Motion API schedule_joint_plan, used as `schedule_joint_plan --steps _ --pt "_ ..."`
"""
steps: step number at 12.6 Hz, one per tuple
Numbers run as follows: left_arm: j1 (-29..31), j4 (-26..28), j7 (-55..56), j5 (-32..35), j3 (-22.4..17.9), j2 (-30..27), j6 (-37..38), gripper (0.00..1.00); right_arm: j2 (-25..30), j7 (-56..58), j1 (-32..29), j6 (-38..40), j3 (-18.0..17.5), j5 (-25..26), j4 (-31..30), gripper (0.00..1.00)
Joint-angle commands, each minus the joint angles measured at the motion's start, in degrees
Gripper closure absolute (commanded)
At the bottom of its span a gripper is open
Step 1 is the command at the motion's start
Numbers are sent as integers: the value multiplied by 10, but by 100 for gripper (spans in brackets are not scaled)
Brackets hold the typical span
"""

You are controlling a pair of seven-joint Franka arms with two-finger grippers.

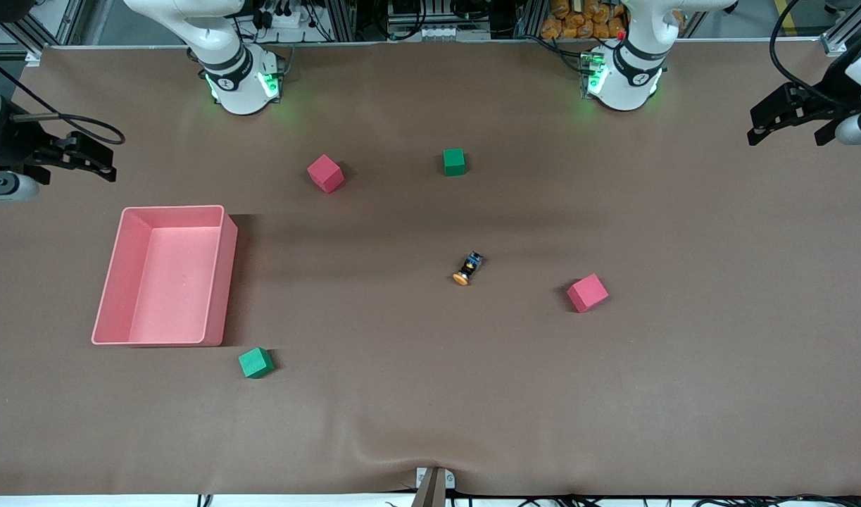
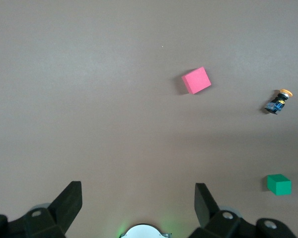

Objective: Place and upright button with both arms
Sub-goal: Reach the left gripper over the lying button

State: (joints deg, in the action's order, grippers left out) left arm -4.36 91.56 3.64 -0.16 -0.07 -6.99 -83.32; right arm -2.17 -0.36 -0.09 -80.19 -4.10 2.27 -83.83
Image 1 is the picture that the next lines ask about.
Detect pink plastic tray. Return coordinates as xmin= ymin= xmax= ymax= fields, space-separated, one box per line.
xmin=91 ymin=205 xmax=238 ymax=347

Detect white power strip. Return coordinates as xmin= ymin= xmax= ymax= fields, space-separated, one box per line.
xmin=260 ymin=7 xmax=313 ymax=30

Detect brown table mat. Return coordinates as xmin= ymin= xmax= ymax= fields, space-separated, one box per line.
xmin=0 ymin=39 xmax=861 ymax=497

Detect pink foam cube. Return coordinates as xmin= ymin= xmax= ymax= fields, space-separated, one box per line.
xmin=307 ymin=154 xmax=346 ymax=194
xmin=567 ymin=273 xmax=610 ymax=313

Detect orange snack bags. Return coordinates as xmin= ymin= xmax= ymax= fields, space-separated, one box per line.
xmin=541 ymin=0 xmax=628 ymax=40

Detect brown camera strut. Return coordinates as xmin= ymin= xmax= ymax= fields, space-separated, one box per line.
xmin=410 ymin=468 xmax=447 ymax=507

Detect white slotted terminal strip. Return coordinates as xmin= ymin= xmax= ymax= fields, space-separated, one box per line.
xmin=420 ymin=25 xmax=491 ymax=40

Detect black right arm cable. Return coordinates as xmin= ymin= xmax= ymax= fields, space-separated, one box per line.
xmin=0 ymin=49 xmax=125 ymax=146

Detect grey metal bracket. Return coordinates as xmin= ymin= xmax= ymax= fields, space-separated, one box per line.
xmin=415 ymin=467 xmax=456 ymax=490

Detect aluminium frame post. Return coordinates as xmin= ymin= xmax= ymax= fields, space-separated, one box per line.
xmin=821 ymin=0 xmax=861 ymax=58
xmin=0 ymin=0 xmax=87 ymax=65

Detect orange capped black button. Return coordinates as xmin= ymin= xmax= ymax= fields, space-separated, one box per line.
xmin=452 ymin=251 xmax=484 ymax=287

